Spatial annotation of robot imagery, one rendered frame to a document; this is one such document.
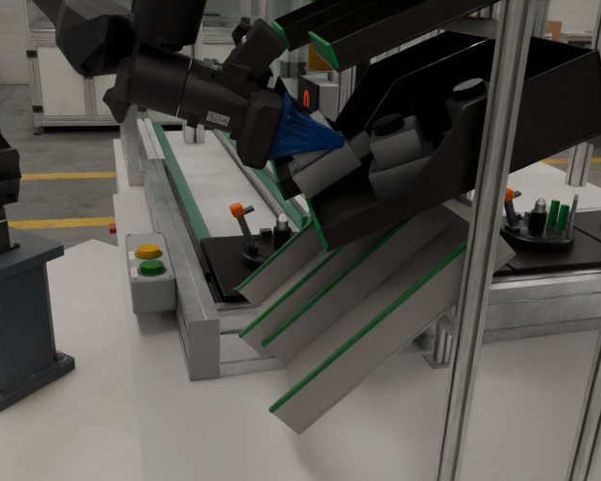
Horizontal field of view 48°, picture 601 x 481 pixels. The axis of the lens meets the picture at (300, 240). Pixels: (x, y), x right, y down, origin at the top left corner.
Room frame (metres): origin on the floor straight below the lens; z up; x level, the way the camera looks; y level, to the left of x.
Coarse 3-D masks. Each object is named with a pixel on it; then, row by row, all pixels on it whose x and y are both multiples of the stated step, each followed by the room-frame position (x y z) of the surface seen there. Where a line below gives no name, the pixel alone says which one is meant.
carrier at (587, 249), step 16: (544, 208) 1.19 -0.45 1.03; (560, 208) 1.20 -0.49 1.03; (528, 224) 1.20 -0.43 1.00; (544, 224) 1.18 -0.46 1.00; (560, 224) 1.19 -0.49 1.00; (512, 240) 1.15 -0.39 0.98; (528, 240) 1.13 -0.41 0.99; (544, 240) 1.13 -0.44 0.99; (560, 240) 1.14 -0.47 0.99; (576, 240) 1.19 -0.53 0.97; (592, 240) 1.20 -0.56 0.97; (528, 256) 1.10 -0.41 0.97; (544, 256) 1.11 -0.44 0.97; (560, 256) 1.11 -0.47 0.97; (576, 256) 1.11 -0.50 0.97; (592, 256) 1.12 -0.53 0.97; (512, 272) 1.05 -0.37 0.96; (528, 272) 1.05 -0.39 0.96
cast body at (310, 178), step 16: (304, 112) 0.64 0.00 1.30; (320, 112) 0.65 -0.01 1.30; (352, 144) 0.65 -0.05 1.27; (368, 144) 0.65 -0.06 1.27; (304, 160) 0.62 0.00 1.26; (320, 160) 0.62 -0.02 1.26; (336, 160) 0.63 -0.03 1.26; (352, 160) 0.63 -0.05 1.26; (304, 176) 0.62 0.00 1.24; (320, 176) 0.63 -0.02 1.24; (336, 176) 0.63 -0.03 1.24; (304, 192) 0.62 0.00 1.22; (320, 192) 0.63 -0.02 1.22
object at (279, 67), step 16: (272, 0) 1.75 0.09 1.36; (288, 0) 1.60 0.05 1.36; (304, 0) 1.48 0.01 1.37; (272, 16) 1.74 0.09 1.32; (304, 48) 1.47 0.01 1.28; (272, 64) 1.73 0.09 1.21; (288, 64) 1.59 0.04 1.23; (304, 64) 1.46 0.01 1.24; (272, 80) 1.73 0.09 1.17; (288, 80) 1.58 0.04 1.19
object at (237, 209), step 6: (234, 204) 1.03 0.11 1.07; (240, 204) 1.02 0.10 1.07; (234, 210) 1.01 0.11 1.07; (240, 210) 1.02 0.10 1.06; (246, 210) 1.02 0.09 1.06; (252, 210) 1.02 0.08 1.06; (234, 216) 1.01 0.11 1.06; (240, 216) 1.02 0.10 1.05; (240, 222) 1.02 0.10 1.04; (246, 222) 1.02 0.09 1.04; (240, 228) 1.03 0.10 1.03; (246, 228) 1.02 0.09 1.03; (246, 234) 1.02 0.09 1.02; (246, 240) 1.02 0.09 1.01; (252, 240) 1.02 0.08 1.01
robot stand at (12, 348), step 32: (0, 256) 0.81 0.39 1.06; (32, 256) 0.81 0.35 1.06; (0, 288) 0.77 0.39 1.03; (32, 288) 0.82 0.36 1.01; (0, 320) 0.77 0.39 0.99; (32, 320) 0.81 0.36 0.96; (0, 352) 0.76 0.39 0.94; (32, 352) 0.80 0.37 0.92; (0, 384) 0.76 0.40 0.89; (32, 384) 0.79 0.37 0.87
